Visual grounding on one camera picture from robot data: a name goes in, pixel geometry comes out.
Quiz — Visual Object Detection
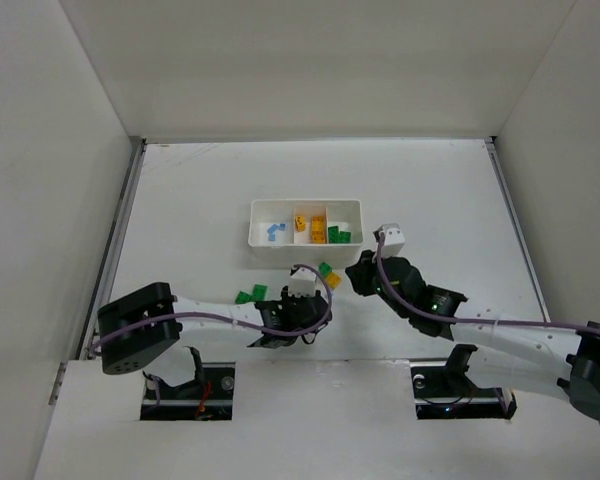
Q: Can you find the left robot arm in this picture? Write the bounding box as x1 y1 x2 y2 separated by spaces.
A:
89 282 333 387

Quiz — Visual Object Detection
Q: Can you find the small green lego brick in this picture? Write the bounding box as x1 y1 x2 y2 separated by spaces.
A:
338 231 351 244

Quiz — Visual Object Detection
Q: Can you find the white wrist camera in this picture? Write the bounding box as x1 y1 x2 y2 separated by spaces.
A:
287 267 317 298
374 223 405 258

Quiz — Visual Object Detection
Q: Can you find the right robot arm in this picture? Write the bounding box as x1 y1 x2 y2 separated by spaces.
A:
345 250 600 422

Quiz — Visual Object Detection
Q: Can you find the left aluminium rail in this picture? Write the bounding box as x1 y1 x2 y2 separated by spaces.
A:
48 136 147 406

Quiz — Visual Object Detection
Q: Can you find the green curved lego brick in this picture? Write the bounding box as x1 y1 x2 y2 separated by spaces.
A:
235 291 252 304
251 284 268 302

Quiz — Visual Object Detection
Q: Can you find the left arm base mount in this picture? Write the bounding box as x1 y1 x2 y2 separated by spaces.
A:
140 348 236 422

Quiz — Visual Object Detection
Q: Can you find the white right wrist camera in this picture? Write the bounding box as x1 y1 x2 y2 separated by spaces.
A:
374 223 405 258

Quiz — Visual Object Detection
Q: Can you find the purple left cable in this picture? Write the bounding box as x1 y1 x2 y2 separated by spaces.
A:
87 263 335 407

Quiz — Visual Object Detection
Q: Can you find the aluminium rail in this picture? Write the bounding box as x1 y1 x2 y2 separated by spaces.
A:
484 136 551 323
48 136 147 406

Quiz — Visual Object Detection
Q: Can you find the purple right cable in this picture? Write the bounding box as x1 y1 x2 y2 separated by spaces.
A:
373 230 600 344

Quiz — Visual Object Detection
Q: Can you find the right aluminium rail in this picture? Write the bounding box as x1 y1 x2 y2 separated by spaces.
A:
484 136 551 323

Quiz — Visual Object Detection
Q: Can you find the white three-compartment tray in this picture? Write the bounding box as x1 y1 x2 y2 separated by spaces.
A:
248 199 364 268

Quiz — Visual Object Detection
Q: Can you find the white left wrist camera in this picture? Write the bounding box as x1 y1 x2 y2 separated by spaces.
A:
287 267 317 298

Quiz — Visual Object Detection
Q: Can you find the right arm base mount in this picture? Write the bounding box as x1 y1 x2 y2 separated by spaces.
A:
410 344 517 420

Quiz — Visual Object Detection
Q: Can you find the purple cable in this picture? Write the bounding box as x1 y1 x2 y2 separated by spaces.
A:
373 230 600 344
87 263 335 407

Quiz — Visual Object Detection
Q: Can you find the yellow rectangular lego brick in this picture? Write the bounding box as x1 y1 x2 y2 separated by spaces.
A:
325 272 341 290

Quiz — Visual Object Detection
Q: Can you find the yellow face lego brick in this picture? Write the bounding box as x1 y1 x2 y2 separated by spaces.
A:
294 215 306 232

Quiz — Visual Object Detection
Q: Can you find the green square lego brick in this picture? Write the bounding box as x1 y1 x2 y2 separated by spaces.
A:
318 262 332 277

